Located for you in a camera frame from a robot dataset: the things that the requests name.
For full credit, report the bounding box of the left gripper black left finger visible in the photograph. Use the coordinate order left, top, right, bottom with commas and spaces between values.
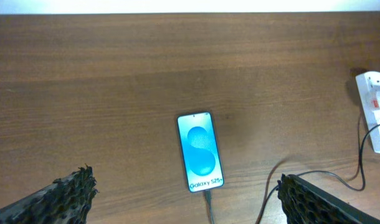
0, 166, 98, 224

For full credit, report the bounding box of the black USB charging cable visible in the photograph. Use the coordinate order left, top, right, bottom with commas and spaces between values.
204, 120, 380, 224

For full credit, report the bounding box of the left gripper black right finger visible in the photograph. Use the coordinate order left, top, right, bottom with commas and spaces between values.
278, 174, 380, 224

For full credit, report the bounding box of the white power strip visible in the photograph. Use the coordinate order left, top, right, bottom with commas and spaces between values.
356, 71, 380, 154

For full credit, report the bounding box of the blue screen Galaxy smartphone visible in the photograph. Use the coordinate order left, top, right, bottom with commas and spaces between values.
176, 111, 224, 193

